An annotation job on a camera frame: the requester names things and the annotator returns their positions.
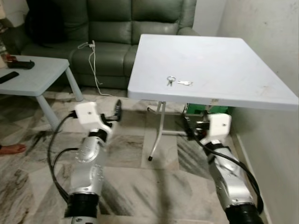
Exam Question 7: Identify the black remote control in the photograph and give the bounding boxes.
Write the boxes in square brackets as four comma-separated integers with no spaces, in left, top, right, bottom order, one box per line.
[0,71,20,85]

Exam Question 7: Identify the white charging cable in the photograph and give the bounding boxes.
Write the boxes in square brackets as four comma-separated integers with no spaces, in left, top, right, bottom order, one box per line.
[77,40,113,98]

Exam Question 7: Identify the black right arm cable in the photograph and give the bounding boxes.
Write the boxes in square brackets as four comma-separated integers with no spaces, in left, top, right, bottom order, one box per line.
[195,139,265,214]

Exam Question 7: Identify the black bag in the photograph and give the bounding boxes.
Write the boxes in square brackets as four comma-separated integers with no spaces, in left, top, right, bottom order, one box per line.
[25,0,66,47]

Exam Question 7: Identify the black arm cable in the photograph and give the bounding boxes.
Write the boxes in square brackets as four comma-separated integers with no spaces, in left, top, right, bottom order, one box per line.
[195,139,265,214]
[46,111,81,203]

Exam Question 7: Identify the green leather sofa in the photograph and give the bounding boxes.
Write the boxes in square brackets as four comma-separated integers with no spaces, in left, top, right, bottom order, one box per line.
[8,0,199,90]

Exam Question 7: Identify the person's bare foot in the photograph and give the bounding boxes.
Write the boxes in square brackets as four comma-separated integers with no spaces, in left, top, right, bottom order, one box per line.
[0,143,27,156]

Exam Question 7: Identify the small white side table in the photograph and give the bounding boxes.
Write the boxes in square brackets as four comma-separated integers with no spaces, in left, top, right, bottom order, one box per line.
[0,55,84,132]

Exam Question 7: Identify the large white folding table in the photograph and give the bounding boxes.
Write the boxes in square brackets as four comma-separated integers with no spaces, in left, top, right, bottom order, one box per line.
[127,34,299,162]

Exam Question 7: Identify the green plastic crate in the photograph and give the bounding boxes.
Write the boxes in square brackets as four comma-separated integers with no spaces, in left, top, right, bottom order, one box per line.
[186,103,232,116]

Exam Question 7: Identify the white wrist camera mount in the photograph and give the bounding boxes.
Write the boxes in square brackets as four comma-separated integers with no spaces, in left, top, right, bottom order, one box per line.
[74,101,115,127]
[207,113,232,141]

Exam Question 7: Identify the black case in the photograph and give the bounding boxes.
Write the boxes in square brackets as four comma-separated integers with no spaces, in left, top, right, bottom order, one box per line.
[6,56,36,70]

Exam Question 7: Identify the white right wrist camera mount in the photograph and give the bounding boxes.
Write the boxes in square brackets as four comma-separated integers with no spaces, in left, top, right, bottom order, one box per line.
[207,113,232,141]

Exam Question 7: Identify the silver keys on ring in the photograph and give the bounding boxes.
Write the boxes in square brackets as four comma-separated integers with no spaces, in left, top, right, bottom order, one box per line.
[166,75,193,87]

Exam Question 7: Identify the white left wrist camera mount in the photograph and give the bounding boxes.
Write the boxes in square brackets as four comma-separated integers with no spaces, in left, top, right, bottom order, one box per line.
[74,101,115,127]

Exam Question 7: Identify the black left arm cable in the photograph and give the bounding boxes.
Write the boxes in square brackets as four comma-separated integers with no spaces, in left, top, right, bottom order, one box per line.
[46,111,81,203]

